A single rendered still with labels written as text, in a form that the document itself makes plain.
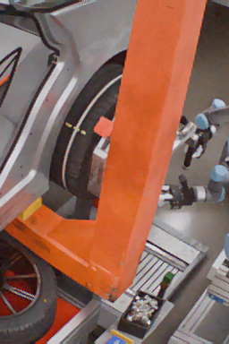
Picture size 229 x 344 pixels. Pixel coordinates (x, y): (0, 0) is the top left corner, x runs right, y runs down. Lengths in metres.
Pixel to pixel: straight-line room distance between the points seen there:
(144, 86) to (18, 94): 0.89
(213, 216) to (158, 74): 2.15
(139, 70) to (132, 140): 0.27
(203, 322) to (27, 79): 1.53
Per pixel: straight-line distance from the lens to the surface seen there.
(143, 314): 2.42
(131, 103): 1.76
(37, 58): 2.47
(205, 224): 3.64
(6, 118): 2.50
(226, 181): 2.56
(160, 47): 1.61
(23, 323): 2.40
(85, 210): 3.07
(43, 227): 2.51
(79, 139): 2.45
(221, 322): 2.93
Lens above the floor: 2.59
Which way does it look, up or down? 43 degrees down
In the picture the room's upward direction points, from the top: 11 degrees clockwise
